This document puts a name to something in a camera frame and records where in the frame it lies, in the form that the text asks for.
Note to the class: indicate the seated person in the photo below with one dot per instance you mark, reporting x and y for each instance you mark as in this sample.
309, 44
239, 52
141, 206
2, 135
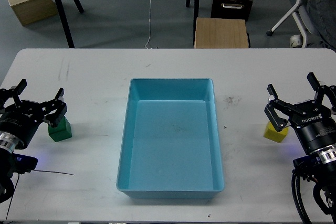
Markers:
322, 15

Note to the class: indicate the light blue plastic bin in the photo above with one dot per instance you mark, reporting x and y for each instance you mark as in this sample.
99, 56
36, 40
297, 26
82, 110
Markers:
170, 146

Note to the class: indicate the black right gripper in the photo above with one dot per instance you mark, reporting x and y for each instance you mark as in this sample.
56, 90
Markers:
311, 121

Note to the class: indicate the yellow wooden block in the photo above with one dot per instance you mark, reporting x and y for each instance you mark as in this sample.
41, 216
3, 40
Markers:
271, 134

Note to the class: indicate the white sneaker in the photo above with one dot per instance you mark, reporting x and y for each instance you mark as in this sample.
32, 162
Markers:
296, 41

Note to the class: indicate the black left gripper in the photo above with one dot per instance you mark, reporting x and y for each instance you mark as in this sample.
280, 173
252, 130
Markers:
23, 118

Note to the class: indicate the light wooden box left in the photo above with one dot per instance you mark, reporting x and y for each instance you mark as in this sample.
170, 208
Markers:
31, 11

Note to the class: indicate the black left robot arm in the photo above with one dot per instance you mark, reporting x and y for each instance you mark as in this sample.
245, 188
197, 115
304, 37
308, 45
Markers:
11, 162

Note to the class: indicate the thin black cable tie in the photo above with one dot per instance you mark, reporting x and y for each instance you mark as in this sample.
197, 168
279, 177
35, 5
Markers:
54, 172

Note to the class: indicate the white office chair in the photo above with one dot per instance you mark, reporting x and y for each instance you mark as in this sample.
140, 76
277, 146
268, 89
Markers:
302, 19

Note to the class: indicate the black drawer cabinet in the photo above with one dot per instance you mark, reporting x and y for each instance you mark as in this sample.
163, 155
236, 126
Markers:
231, 9

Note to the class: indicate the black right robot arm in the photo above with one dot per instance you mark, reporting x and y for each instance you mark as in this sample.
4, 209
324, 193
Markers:
318, 167

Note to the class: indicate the green wooden block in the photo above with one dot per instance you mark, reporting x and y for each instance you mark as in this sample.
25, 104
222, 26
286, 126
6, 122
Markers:
61, 132

